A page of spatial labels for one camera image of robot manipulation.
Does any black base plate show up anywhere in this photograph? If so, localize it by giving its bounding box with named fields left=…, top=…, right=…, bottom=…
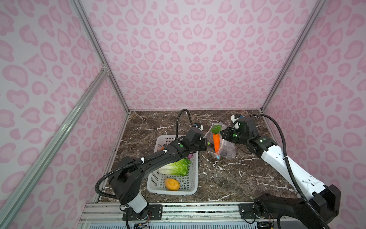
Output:
left=238, top=203, right=268, bottom=220
left=123, top=204, right=163, bottom=221

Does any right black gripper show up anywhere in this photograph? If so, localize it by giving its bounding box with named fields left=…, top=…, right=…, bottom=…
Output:
left=218, top=125, right=249, bottom=146

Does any right black corrugated cable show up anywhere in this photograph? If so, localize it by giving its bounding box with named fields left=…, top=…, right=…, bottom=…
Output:
left=242, top=114, right=331, bottom=229

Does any left black corrugated cable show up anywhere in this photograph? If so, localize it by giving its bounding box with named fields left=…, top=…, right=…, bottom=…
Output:
left=95, top=108, right=195, bottom=199

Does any black corrugated cable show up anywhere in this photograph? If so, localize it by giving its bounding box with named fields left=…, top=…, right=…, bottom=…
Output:
left=95, top=108, right=195, bottom=199
left=242, top=114, right=331, bottom=229

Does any aluminium front rail frame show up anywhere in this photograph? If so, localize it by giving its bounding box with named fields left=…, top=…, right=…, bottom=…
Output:
left=77, top=202, right=305, bottom=229

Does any green lettuce toy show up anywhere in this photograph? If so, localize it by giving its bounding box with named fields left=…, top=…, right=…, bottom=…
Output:
left=158, top=158, right=192, bottom=177

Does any dark eggplant toy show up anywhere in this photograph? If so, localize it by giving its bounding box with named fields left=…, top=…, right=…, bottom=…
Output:
left=219, top=141, right=236, bottom=159

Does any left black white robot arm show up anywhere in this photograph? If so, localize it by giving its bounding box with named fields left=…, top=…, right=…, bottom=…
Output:
left=109, top=127, right=207, bottom=213

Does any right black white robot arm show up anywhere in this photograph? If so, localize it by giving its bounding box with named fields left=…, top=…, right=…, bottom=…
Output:
left=220, top=114, right=341, bottom=229

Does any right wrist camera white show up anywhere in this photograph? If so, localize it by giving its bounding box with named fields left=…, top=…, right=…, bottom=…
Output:
left=231, top=114, right=243, bottom=123

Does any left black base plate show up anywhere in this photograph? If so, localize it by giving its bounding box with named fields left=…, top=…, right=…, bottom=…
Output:
left=123, top=204, right=163, bottom=221

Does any orange carrot toy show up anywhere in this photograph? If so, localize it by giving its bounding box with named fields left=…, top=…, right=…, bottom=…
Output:
left=211, top=125, right=222, bottom=155

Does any yellow potato toy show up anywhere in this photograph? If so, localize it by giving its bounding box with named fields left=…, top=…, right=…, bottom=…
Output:
left=165, top=178, right=180, bottom=191

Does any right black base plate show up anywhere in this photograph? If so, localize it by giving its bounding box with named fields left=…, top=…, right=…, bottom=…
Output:
left=238, top=203, right=268, bottom=220

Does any clear zip top bag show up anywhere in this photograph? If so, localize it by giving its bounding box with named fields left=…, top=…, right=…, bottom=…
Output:
left=205, top=123, right=227, bottom=159

